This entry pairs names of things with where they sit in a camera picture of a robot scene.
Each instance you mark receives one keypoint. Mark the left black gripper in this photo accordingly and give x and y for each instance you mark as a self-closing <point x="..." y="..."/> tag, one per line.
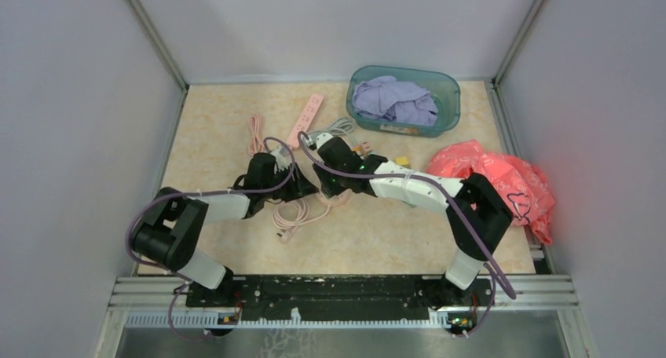
<point x="300" y="187"/>

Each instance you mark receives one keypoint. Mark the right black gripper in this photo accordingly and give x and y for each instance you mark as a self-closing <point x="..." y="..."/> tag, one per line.
<point x="331" y="189"/>

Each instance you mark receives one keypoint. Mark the pink round power strip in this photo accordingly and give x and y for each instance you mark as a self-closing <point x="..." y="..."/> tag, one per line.
<point x="289" y="217"/>

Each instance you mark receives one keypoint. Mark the pink brown charger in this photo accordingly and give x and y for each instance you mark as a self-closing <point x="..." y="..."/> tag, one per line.
<point x="365" y="148"/>

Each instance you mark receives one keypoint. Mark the pink long power strip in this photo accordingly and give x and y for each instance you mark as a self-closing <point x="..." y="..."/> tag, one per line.
<point x="304" y="122"/>

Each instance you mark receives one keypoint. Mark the orange power strip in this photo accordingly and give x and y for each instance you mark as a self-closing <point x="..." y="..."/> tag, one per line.
<point x="342" y="127"/>

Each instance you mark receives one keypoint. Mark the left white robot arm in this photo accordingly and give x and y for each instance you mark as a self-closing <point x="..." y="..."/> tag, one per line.
<point x="168" y="232"/>

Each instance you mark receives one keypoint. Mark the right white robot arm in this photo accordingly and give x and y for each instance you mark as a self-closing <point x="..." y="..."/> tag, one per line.
<point x="477" y="215"/>

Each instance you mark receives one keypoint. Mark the yellow charger near basin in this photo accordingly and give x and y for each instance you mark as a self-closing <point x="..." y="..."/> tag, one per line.
<point x="403" y="161"/>

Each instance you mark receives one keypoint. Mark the purple cloth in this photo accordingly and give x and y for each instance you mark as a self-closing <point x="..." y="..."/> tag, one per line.
<point x="386" y="99"/>

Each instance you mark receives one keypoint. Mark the teal plastic basin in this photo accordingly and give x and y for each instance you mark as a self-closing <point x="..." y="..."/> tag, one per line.
<point x="444" y="89"/>

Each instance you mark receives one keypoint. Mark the pink plastic bag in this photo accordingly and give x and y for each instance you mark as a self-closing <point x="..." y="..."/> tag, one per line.
<point x="522" y="185"/>

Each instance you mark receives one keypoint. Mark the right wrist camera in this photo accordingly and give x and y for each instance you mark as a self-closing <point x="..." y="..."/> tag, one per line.
<point x="322" y="138"/>

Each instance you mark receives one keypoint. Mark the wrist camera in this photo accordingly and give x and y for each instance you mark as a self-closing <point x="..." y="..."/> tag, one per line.
<point x="322" y="138"/>
<point x="282" y="156"/>

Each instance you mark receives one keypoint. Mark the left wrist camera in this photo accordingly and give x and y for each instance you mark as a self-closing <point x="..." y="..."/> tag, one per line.
<point x="282" y="156"/>

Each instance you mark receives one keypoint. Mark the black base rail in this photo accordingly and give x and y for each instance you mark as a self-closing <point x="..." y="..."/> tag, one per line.
<point x="338" y="299"/>

